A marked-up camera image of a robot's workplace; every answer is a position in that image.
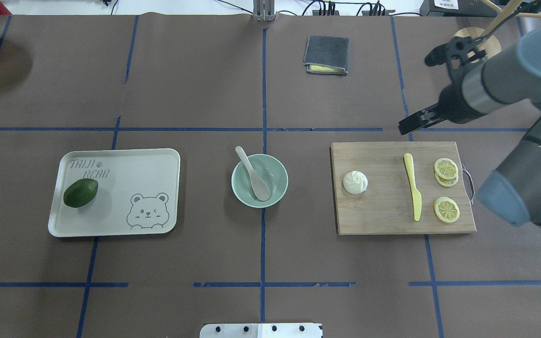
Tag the grey metal pole bracket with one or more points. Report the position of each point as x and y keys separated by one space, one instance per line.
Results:
x=264 y=10

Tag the single lemon slice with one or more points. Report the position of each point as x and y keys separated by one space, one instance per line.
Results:
x=446 y=209

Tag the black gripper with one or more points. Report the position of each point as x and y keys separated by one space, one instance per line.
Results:
x=453 y=106

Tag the wooden stand rods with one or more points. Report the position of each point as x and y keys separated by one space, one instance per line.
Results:
x=503 y=15

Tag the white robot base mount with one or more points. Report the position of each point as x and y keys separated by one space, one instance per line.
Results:
x=262 y=330

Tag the upper lemon slice of pair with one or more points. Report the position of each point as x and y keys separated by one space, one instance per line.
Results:
x=446 y=169

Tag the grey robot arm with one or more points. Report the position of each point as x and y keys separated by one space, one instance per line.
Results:
x=512 y=79

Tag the green ceramic bowl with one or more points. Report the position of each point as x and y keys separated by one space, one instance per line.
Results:
x=271 y=171

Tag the white plastic spoon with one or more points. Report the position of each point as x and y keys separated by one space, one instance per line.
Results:
x=260 y=189

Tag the grey folded cloth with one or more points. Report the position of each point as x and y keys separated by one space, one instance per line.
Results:
x=327 y=51

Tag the lower lemon slice of pair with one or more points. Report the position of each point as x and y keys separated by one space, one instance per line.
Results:
x=446 y=182

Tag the black power strip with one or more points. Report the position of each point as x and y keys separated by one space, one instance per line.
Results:
x=349 y=10

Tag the black device box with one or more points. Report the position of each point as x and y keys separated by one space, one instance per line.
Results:
x=459 y=8

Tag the round wooden stand base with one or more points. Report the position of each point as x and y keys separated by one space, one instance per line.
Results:
x=492 y=46

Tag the yellow sponge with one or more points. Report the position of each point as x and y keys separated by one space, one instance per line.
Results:
x=317 y=69

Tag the green avocado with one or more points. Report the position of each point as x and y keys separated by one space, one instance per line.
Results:
x=80 y=193

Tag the lemon slice of pair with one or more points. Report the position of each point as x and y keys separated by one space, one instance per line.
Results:
x=446 y=169
x=446 y=182

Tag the white steamed bun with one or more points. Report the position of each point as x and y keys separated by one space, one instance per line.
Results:
x=355 y=182

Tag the metal cutting board handle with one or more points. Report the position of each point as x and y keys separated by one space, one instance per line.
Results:
x=470 y=184

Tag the yellow plastic knife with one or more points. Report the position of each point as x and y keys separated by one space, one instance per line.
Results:
x=415 y=193

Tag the cream bear tray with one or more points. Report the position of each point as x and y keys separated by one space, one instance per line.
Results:
x=137 y=193

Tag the wooden cutting board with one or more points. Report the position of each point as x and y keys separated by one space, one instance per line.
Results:
x=385 y=208

